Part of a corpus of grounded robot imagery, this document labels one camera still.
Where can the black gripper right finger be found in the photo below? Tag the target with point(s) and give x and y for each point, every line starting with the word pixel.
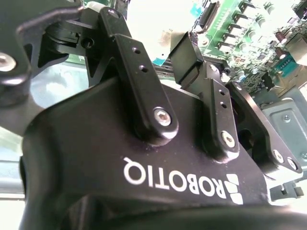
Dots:
pixel 220 115

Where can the silver CPU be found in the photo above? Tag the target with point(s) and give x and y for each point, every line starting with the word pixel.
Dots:
pixel 146 31

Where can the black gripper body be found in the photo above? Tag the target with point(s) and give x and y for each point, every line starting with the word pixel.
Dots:
pixel 108 155

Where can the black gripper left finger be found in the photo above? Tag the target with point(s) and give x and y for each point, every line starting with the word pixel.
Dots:
pixel 144 83

